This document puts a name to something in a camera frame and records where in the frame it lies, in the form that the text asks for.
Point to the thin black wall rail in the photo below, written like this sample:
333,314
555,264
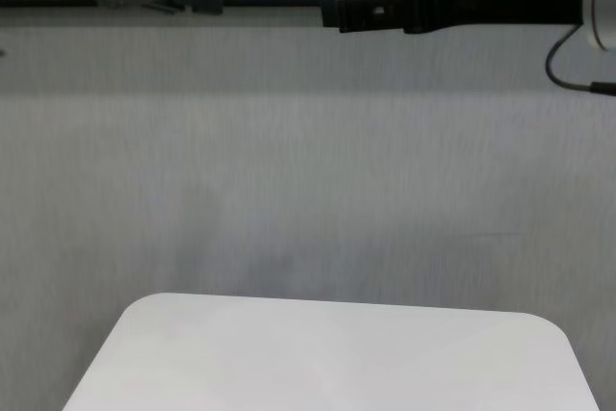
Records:
269,1

